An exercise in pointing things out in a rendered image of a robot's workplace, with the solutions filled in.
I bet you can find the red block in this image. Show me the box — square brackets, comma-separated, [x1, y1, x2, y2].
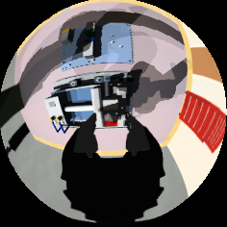
[103, 95, 118, 126]

